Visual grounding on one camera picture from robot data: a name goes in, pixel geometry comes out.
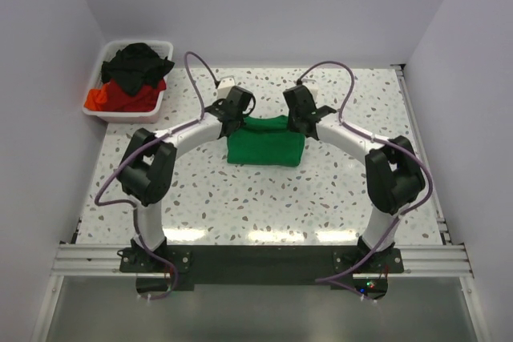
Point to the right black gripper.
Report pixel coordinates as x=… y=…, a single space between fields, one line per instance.
x=291 y=124

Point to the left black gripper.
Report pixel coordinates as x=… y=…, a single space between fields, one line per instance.
x=217 y=104

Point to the green t shirt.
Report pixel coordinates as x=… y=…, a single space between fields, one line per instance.
x=266 y=142

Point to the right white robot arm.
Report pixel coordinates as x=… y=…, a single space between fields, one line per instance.
x=393 y=173

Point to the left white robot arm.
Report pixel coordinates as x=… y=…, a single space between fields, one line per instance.
x=148 y=164

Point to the black t shirt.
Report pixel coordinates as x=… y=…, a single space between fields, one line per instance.
x=135 y=65

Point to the red t shirt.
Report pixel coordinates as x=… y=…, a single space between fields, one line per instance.
x=113 y=98

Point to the orange t shirt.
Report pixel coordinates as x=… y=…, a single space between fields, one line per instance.
x=97 y=99

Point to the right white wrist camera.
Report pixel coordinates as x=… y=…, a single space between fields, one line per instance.
x=313 y=89

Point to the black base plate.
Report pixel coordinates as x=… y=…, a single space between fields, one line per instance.
x=182 y=267

